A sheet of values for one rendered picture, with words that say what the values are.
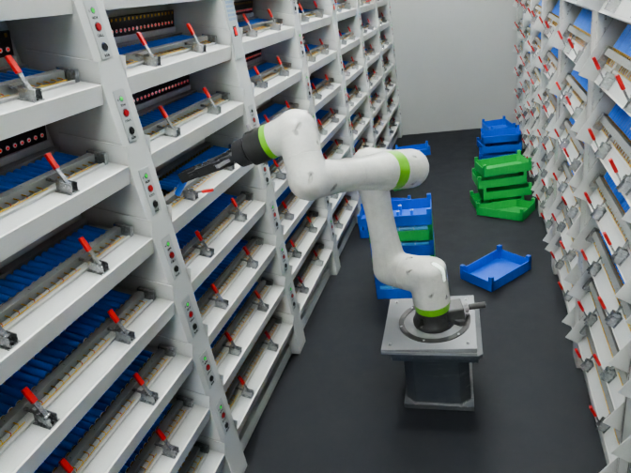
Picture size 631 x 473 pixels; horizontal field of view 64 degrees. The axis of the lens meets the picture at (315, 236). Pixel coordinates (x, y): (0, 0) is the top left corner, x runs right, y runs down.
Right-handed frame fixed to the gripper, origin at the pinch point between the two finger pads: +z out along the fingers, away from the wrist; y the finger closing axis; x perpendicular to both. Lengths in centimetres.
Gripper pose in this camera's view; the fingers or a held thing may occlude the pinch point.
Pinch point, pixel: (192, 173)
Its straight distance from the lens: 149.9
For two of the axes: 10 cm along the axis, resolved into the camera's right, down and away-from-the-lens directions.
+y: -2.7, 4.5, -8.5
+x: 4.1, 8.5, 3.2
